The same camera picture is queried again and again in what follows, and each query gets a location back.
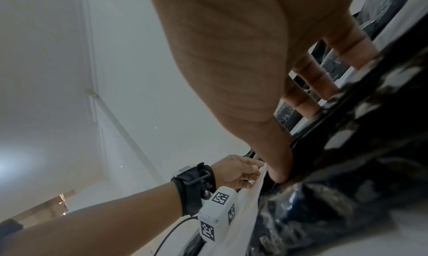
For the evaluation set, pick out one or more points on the person's left hand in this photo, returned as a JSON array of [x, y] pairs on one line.
[[234, 170]]

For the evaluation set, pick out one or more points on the black left wristband with markers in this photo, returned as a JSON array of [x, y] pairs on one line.
[[194, 188]]

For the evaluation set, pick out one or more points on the person's left forearm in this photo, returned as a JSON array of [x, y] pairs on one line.
[[100, 223]]

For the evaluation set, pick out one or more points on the person's right hand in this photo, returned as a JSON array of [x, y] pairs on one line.
[[240, 51]]

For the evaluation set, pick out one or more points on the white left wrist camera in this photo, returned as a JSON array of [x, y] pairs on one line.
[[217, 212]]

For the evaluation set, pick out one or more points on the row of black plastic packets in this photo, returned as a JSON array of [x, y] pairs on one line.
[[381, 9]]

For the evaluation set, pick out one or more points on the taped parcel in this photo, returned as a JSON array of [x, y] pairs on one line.
[[334, 170]]

